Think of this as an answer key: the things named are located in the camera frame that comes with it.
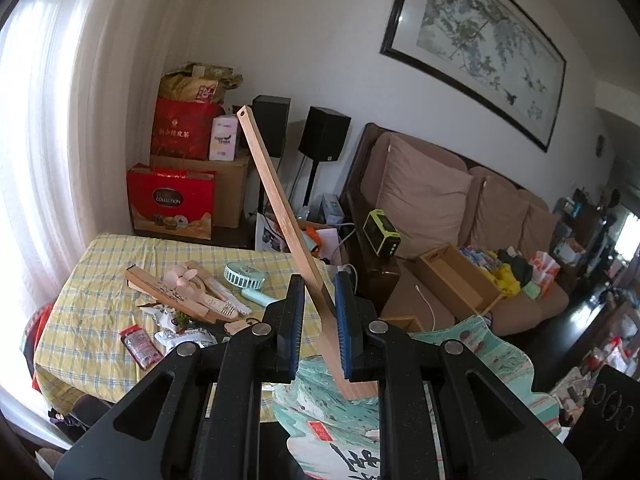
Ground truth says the brown sofa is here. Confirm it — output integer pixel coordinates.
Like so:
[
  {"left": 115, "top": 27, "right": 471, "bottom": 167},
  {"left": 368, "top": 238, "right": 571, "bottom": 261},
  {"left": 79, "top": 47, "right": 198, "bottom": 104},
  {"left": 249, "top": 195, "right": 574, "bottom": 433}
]
[{"left": 341, "top": 122, "right": 570, "bottom": 336}]

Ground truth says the patterned folding fan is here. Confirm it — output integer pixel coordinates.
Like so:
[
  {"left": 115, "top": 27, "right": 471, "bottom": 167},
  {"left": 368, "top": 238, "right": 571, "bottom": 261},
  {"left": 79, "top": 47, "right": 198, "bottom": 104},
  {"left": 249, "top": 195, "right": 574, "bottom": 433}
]
[{"left": 186, "top": 261, "right": 252, "bottom": 316}]

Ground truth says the large cardboard box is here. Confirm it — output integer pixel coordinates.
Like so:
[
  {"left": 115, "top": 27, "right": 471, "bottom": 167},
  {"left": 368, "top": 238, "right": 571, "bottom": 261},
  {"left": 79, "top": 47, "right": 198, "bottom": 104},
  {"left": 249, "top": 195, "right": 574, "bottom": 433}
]
[{"left": 383, "top": 315, "right": 424, "bottom": 333}]

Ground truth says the red tea gift bag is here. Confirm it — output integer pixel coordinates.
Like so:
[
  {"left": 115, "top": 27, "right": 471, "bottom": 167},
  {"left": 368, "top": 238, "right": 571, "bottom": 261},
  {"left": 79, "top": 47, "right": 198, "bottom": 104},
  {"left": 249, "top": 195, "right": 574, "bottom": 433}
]
[{"left": 150, "top": 98, "right": 224, "bottom": 160}]

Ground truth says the mint green handheld fan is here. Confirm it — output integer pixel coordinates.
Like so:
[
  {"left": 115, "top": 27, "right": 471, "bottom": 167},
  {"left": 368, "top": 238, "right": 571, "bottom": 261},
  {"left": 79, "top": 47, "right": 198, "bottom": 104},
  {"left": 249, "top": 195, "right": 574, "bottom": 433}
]
[{"left": 224, "top": 261, "right": 276, "bottom": 308}]

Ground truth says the white charging cable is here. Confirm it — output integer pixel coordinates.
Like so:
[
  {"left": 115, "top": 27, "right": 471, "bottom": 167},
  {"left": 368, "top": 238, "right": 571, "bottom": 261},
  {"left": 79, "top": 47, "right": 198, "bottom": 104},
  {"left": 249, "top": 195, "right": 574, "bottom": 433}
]
[{"left": 413, "top": 284, "right": 437, "bottom": 332}]

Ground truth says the beige sofa pillow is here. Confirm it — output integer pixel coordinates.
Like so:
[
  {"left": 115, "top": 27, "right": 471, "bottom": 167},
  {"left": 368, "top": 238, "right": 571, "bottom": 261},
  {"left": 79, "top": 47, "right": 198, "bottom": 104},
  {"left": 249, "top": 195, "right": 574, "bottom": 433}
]
[{"left": 376, "top": 136, "right": 472, "bottom": 260}]

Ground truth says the framed ink painting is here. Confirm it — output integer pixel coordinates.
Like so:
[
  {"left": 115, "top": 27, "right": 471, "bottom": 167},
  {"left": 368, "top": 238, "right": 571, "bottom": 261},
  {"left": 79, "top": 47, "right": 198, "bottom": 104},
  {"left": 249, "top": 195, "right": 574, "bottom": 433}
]
[{"left": 381, "top": 0, "right": 566, "bottom": 151}]

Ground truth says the left black speaker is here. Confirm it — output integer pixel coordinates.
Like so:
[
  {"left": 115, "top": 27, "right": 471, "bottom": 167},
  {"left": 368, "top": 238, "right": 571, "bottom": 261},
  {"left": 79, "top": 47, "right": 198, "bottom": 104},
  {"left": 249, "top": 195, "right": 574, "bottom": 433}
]
[{"left": 252, "top": 94, "right": 291, "bottom": 158}]

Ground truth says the right black speaker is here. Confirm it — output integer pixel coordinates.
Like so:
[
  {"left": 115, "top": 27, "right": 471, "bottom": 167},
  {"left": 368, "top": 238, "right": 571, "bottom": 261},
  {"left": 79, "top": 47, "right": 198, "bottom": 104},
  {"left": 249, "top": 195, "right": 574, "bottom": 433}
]
[{"left": 298, "top": 106, "right": 352, "bottom": 162}]

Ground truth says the pink handheld fan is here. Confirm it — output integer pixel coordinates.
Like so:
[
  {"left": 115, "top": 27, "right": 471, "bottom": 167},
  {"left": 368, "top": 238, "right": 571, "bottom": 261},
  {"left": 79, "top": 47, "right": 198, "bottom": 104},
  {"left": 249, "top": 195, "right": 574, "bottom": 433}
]
[{"left": 162, "top": 266, "right": 239, "bottom": 320}]

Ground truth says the brown carton under bags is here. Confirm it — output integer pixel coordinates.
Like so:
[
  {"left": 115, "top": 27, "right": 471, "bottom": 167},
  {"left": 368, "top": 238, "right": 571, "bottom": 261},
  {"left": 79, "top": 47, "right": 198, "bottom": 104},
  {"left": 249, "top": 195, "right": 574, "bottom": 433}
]
[{"left": 150, "top": 150, "right": 250, "bottom": 229}]

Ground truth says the brown paper bag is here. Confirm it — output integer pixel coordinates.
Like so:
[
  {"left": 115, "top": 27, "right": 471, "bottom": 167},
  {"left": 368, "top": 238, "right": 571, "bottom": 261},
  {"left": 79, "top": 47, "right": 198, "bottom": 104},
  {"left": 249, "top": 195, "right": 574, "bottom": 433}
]
[{"left": 157, "top": 62, "right": 243, "bottom": 104}]

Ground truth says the green portable radio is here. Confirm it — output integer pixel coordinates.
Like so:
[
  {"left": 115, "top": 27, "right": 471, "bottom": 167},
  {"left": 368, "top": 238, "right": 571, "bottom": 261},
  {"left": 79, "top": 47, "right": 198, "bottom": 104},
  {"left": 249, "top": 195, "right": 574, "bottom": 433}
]
[{"left": 363, "top": 209, "right": 401, "bottom": 259}]

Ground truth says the cardboard tray on sofa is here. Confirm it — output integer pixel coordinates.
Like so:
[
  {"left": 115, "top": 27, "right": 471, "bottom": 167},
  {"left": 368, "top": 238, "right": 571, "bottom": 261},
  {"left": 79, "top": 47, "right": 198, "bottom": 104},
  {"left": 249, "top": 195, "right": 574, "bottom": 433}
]
[{"left": 407, "top": 245, "right": 504, "bottom": 321}]

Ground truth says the brown wooden folding fan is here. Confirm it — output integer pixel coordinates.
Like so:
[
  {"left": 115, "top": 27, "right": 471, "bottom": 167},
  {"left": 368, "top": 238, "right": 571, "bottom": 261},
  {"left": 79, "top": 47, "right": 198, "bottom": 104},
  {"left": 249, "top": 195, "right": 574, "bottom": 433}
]
[{"left": 236, "top": 105, "right": 378, "bottom": 401}]

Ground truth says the silver snack packet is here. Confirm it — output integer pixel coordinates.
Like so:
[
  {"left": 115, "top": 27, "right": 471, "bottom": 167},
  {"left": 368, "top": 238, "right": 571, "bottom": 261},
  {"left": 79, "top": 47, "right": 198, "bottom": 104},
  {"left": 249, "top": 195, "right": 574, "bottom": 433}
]
[{"left": 154, "top": 328, "right": 217, "bottom": 354}]

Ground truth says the black speaker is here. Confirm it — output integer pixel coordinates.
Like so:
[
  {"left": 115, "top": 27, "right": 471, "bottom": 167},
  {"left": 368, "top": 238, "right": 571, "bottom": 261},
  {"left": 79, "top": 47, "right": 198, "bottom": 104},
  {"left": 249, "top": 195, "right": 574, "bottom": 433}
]
[
  {"left": 252, "top": 94, "right": 291, "bottom": 158},
  {"left": 298, "top": 106, "right": 352, "bottom": 162}
]

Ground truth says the yellow plaid tablecloth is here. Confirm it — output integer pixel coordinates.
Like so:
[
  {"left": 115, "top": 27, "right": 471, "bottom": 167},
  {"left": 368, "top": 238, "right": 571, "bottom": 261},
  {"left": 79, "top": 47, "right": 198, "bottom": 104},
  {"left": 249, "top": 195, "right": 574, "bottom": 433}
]
[{"left": 34, "top": 232, "right": 334, "bottom": 413}]

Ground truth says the red snack packet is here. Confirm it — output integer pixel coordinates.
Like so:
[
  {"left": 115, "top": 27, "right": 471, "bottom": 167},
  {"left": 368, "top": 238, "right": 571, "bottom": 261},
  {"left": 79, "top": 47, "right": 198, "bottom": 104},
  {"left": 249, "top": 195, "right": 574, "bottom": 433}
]
[{"left": 119, "top": 324, "right": 163, "bottom": 370}]

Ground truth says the red chocolate gift box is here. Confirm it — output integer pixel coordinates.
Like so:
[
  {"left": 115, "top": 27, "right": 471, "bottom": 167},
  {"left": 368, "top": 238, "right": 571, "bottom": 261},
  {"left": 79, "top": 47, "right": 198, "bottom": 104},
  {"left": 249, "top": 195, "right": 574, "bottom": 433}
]
[{"left": 126, "top": 164, "right": 216, "bottom": 240}]

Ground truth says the pink tissue box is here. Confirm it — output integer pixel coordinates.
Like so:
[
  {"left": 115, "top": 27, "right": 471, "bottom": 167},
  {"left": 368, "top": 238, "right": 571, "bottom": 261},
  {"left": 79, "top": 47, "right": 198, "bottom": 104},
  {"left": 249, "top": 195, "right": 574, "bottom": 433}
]
[{"left": 208, "top": 115, "right": 239, "bottom": 162}]

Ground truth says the white sheer curtain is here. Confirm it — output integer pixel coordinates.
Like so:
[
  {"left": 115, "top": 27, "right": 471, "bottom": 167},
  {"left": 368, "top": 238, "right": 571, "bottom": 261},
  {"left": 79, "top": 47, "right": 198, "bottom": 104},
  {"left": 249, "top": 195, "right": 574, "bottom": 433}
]
[{"left": 0, "top": 0, "right": 166, "bottom": 411}]

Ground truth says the painted paper hand fan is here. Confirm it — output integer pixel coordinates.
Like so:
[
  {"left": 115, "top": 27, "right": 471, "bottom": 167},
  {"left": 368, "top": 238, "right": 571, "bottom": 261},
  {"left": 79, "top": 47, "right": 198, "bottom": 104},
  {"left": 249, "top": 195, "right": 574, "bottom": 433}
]
[{"left": 273, "top": 315, "right": 560, "bottom": 479}]

